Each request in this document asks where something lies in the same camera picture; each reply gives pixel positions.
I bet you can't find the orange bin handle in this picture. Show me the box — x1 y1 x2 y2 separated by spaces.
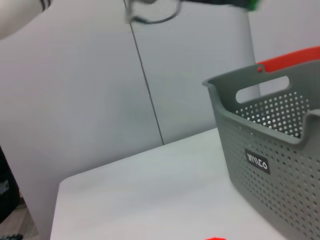
256 46 320 73

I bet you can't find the black studded floor object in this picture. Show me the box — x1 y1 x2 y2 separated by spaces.
0 233 25 240

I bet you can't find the grey-green perforated storage bin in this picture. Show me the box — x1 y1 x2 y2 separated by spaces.
201 61 320 240

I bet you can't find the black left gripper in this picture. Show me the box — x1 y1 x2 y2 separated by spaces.
179 0 251 10

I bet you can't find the small green toy brick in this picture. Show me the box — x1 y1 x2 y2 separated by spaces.
246 0 264 11

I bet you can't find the black background equipment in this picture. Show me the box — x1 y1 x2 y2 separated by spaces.
0 144 21 223

